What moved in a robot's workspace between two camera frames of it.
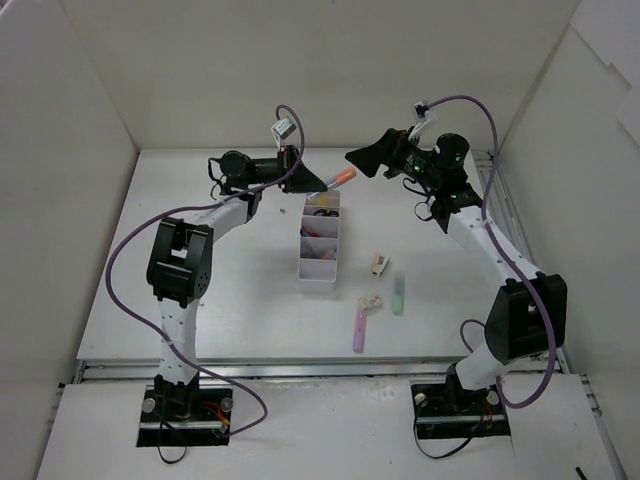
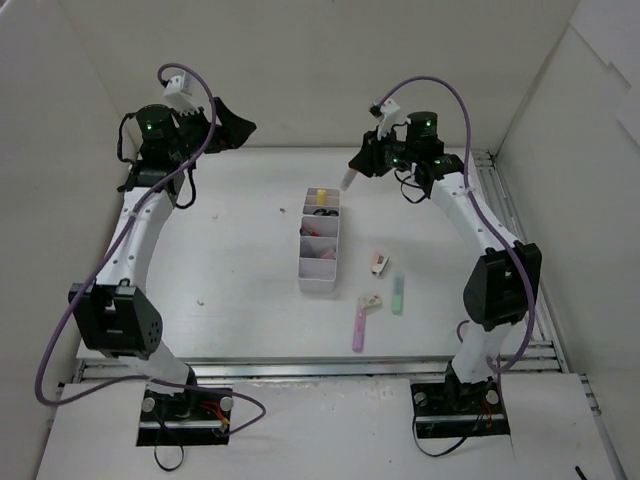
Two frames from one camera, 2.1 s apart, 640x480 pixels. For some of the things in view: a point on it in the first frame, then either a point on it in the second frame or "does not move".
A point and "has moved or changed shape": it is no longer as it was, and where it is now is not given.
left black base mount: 186,414 does not move
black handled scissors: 323,212 does not move
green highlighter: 398,294 does not move
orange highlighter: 341,177 has moved or changed shape
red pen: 304,232 does not move
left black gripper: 290,168 → 213,132
